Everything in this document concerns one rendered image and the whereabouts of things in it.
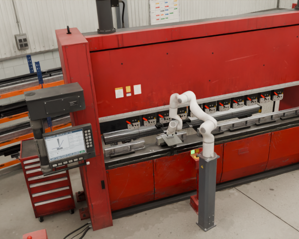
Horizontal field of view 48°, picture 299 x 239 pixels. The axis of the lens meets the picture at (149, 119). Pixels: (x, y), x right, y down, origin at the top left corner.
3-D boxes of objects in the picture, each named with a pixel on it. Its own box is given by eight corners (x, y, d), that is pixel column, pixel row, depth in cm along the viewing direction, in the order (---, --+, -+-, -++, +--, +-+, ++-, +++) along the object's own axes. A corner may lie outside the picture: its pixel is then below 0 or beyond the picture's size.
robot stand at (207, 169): (216, 225, 405) (219, 156, 361) (205, 232, 397) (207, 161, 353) (206, 217, 419) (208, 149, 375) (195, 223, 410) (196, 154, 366)
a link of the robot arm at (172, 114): (183, 104, 374) (181, 127, 389) (169, 104, 373) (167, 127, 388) (184, 107, 366) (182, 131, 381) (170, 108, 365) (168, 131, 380)
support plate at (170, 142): (168, 146, 388) (168, 145, 387) (160, 136, 410) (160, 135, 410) (182, 142, 392) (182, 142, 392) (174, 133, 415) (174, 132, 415)
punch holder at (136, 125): (128, 130, 389) (126, 117, 382) (126, 127, 396) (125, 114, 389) (140, 128, 393) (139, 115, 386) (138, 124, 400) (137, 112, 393)
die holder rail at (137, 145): (105, 157, 396) (104, 150, 391) (104, 154, 401) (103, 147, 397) (145, 148, 409) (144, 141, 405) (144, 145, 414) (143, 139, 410)
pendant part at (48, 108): (43, 182, 318) (24, 101, 281) (41, 169, 339) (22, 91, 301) (95, 168, 335) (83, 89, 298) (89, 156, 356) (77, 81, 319)
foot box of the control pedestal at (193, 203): (198, 215, 422) (198, 208, 417) (189, 203, 444) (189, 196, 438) (211, 211, 428) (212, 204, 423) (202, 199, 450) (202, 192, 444)
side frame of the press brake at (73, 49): (93, 231, 407) (61, 45, 306) (83, 190, 480) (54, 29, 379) (113, 225, 414) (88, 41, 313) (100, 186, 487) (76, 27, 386)
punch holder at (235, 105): (233, 109, 426) (234, 97, 418) (229, 106, 433) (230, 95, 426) (243, 107, 430) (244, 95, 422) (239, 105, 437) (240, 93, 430)
